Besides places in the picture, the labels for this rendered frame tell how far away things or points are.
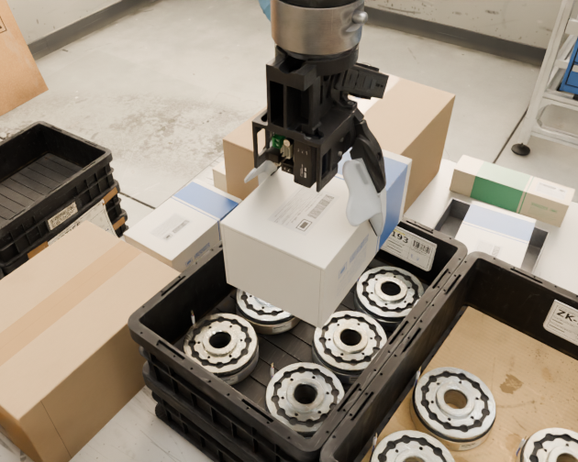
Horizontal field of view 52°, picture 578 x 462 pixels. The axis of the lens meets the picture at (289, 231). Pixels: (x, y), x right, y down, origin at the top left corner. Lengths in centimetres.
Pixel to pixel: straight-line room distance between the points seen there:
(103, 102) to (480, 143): 182
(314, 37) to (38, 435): 63
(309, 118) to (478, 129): 244
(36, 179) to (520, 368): 139
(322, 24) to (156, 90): 272
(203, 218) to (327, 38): 69
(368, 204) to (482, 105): 256
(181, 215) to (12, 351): 40
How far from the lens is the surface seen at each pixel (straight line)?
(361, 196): 57
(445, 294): 82
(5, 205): 177
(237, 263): 62
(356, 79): 55
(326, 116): 53
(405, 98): 127
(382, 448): 75
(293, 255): 55
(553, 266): 125
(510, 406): 86
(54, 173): 184
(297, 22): 48
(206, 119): 289
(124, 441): 96
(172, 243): 108
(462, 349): 89
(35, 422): 86
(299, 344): 87
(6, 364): 89
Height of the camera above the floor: 153
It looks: 43 degrees down
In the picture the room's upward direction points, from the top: straight up
